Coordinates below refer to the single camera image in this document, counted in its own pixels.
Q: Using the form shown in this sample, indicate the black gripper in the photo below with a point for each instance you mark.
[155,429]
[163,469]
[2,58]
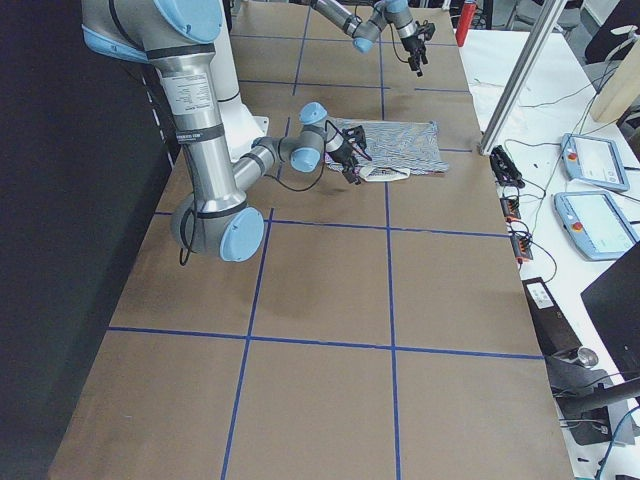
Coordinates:
[412,46]
[342,157]

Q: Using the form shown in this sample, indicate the blue white striped polo shirt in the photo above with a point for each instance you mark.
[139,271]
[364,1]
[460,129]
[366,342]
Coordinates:
[398,145]

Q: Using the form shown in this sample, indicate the black monitor arm base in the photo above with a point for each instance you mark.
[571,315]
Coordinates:
[591,404]

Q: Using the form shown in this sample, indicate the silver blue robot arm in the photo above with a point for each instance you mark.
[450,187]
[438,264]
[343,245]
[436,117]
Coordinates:
[364,33]
[180,40]

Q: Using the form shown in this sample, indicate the red cylinder tube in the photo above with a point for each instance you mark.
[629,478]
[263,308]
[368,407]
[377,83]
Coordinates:
[465,20]

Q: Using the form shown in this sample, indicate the far grey orange USB hub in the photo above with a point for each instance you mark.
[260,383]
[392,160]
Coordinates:
[510,209]

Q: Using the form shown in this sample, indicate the grey orange usb hub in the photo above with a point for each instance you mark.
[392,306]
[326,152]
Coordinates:
[510,209]
[521,244]

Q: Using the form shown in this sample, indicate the near grey orange USB hub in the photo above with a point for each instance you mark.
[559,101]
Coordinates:
[521,244]

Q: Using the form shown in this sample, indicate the upper blue teach pendant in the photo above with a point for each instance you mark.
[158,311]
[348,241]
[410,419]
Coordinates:
[594,160]

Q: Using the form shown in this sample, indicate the blue teach pendant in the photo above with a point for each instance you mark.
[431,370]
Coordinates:
[595,224]
[594,160]

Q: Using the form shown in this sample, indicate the beige wooden board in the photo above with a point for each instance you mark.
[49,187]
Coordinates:
[623,87]

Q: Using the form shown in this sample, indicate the lower blue teach pendant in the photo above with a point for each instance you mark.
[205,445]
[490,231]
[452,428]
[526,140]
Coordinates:
[595,224]

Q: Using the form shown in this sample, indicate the black box with white label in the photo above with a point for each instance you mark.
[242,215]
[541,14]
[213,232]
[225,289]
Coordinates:
[553,331]

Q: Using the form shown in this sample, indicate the black monitor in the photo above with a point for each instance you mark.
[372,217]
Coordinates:
[612,303]

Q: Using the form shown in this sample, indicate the silver round knob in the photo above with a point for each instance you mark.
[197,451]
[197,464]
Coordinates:
[586,357]

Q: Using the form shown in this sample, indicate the aluminium frame post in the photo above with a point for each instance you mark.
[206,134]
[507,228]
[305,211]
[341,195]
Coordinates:
[536,40]

